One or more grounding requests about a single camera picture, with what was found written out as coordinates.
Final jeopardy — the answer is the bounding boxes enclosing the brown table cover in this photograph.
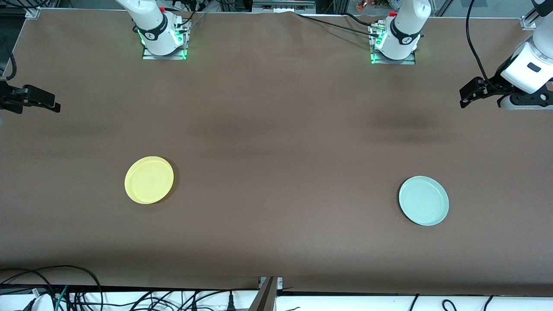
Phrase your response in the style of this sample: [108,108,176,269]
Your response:
[0,9,553,297]

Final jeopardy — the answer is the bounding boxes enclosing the teal cable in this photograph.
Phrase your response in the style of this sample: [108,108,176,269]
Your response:
[54,285,70,311]

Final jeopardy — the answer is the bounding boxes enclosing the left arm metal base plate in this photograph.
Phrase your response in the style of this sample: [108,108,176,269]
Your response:
[369,24,416,65]

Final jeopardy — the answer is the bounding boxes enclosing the light green plate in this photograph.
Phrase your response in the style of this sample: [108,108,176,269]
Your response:
[398,175,450,226]

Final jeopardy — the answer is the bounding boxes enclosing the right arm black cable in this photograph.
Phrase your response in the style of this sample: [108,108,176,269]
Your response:
[3,41,18,83]

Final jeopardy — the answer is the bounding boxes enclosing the large looped black cable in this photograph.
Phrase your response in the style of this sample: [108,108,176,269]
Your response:
[0,264,103,311]

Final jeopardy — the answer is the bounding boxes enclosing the yellow plate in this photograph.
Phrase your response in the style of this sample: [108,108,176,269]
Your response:
[124,156,175,205]

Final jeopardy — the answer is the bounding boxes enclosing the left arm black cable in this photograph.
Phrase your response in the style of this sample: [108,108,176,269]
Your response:
[465,0,493,83]

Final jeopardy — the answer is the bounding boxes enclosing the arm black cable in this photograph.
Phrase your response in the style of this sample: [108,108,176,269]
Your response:
[465,0,493,83]
[3,41,18,83]

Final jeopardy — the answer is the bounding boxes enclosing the short black table cable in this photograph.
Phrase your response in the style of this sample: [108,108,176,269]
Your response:
[343,12,381,27]

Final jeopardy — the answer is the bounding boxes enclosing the aluminium frame post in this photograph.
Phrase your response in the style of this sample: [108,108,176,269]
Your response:
[248,276,283,311]

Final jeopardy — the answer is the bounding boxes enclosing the long black table cable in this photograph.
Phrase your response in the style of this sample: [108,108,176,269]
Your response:
[295,12,381,37]

